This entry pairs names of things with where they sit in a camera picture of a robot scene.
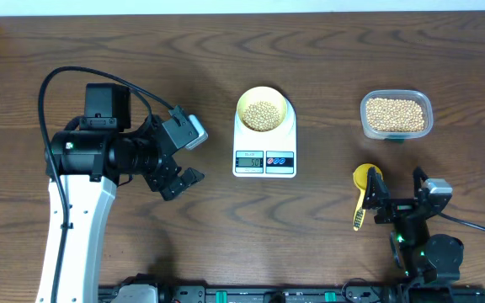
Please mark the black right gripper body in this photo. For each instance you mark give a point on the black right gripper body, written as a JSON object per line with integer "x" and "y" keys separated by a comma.
{"x": 398, "y": 208}

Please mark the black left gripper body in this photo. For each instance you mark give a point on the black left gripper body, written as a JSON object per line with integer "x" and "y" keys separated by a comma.
{"x": 159, "y": 169}

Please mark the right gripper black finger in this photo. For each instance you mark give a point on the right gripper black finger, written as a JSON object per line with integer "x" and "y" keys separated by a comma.
{"x": 376, "y": 193}
{"x": 419, "y": 177}

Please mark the yellow measuring scoop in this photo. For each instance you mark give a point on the yellow measuring scoop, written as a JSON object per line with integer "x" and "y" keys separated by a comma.
{"x": 360, "y": 182}

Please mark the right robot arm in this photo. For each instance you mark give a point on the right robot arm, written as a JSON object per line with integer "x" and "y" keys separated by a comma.
{"x": 431, "y": 263}

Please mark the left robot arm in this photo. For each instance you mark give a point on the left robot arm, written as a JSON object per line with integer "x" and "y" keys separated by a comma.
{"x": 85, "y": 162}

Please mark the white digital kitchen scale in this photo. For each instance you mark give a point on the white digital kitchen scale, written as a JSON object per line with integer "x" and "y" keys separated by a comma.
{"x": 270, "y": 154}

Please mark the soybeans in bowl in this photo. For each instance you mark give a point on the soybeans in bowl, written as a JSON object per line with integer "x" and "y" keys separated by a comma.
{"x": 261, "y": 116}

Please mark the yellow plastic bowl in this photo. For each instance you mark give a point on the yellow plastic bowl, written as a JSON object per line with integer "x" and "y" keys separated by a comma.
{"x": 262, "y": 93}

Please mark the green tape label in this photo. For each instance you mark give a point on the green tape label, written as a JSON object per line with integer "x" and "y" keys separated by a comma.
{"x": 396, "y": 140}

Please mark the clear plastic container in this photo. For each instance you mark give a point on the clear plastic container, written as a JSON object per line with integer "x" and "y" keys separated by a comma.
{"x": 416, "y": 96}

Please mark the soybeans in container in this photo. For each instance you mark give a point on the soybeans in container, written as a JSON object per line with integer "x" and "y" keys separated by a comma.
{"x": 394, "y": 115}

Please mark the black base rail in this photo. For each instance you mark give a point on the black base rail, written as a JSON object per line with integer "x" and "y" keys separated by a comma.
{"x": 146, "y": 288}

